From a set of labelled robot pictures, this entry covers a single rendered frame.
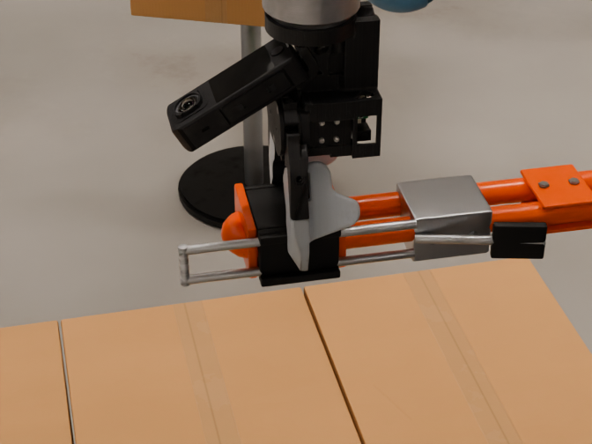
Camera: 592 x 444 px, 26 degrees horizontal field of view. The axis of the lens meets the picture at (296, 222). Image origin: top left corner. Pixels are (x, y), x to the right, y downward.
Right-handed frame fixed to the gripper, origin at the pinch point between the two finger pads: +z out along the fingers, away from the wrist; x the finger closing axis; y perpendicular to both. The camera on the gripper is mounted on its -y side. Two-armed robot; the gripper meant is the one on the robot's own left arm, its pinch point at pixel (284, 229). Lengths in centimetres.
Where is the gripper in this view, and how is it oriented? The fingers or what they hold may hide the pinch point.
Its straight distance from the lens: 109.2
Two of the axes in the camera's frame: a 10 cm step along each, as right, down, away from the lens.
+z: 0.0, 8.3, 5.6
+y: 9.8, -1.0, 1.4
